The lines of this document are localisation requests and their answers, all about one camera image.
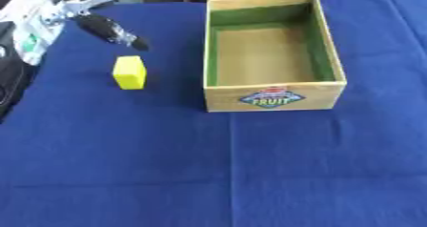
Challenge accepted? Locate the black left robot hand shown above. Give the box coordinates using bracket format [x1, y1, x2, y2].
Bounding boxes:
[71, 0, 153, 52]

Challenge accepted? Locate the tan box with green inside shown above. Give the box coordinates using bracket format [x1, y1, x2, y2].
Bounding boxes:
[201, 0, 349, 114]

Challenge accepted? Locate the yellow rectangular block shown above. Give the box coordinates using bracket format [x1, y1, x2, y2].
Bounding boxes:
[112, 54, 149, 91]

